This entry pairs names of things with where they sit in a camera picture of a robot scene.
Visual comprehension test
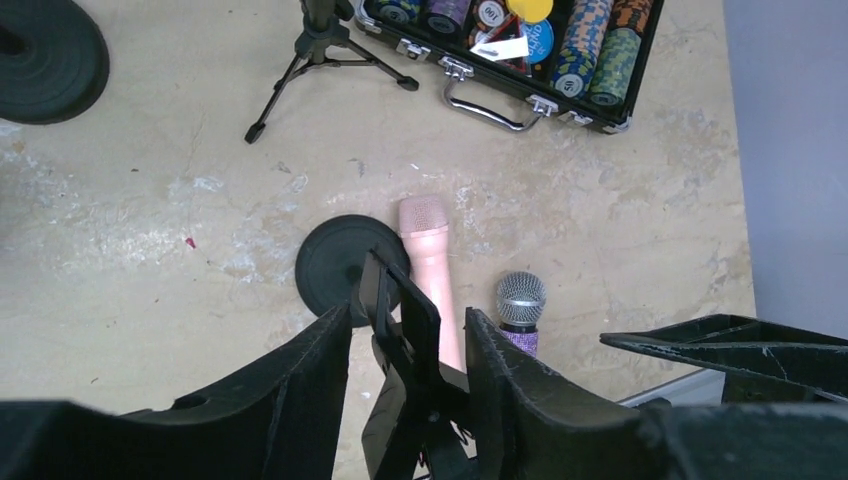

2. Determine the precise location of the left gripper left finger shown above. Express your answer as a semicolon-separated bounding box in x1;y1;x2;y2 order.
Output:
1;307;352;479

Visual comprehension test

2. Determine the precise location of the pink microphone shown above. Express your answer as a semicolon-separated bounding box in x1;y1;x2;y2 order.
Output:
398;195;464;371

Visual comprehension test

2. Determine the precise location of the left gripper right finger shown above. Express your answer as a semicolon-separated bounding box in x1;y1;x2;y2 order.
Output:
465;309;847;479

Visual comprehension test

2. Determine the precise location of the purple glitter microphone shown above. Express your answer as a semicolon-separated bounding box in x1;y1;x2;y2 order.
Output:
496;271;547;358

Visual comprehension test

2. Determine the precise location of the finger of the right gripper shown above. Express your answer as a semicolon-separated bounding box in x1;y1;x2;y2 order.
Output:
600;314;847;403

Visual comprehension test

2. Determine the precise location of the black poker chip case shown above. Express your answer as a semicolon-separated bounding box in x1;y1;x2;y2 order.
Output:
354;1;664;135

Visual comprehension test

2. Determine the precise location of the black tripod shock-mount stand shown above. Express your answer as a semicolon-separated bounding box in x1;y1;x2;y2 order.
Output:
244;0;419;144

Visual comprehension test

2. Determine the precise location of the aluminium frame rail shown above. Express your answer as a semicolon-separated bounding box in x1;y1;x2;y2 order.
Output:
618;369;725;407

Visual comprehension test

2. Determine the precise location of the black round-base mic stand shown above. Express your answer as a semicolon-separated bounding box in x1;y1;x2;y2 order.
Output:
1;1;110;125

